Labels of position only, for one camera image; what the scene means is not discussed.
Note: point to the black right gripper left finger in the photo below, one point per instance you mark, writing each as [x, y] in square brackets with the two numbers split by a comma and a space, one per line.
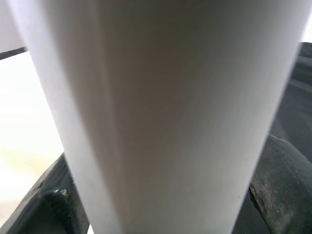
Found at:
[44, 207]

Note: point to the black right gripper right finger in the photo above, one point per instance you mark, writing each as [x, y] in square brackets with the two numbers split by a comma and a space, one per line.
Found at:
[282, 190]

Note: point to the cream plastic table top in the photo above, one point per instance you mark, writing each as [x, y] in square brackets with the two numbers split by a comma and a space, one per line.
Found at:
[24, 117]

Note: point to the white plastic table leg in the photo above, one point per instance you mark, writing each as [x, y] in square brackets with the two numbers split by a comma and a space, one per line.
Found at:
[158, 109]

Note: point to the black cloth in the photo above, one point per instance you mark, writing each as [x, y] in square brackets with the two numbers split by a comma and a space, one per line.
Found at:
[299, 109]

